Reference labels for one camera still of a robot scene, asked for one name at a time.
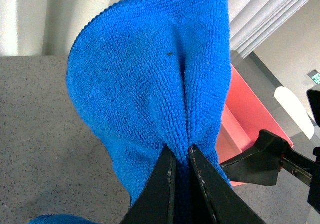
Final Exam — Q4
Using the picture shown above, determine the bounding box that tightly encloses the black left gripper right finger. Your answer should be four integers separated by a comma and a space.
189, 145, 265, 224

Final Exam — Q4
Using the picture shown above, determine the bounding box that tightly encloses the green exit sign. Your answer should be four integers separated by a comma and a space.
308, 69, 320, 85

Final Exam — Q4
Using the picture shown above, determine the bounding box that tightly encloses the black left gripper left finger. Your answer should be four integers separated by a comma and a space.
121, 146, 177, 224

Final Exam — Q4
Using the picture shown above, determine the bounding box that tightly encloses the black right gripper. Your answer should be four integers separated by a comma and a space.
220, 129, 320, 213

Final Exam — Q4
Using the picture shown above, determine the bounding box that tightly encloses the blue microfiber cloth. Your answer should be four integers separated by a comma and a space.
26, 0, 236, 224

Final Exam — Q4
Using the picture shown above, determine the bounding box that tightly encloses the pink plastic bin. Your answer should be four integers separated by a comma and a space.
216, 67, 294, 186

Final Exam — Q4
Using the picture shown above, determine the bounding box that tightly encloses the white chair back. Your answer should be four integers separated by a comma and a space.
274, 86, 315, 139

